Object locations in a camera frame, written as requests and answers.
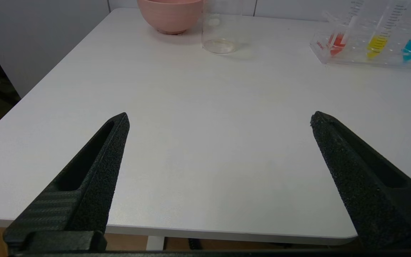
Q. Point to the clear acrylic test tube rack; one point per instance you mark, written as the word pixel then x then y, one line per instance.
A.
pixel 355 59

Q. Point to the pink plastic bowl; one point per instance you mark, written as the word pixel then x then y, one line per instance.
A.
pixel 171 16

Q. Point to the test tube with red pigment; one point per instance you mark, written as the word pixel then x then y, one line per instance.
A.
pixel 338 42

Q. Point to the white table leg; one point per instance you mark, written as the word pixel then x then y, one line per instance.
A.
pixel 155 243

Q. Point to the test tube with yellow pigment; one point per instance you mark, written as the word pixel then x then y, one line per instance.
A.
pixel 377 44

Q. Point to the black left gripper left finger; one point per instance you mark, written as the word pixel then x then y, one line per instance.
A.
pixel 84 200

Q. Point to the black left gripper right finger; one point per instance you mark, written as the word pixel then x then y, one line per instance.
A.
pixel 369 192

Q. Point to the clear glass beaker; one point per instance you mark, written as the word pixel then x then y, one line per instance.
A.
pixel 221 39

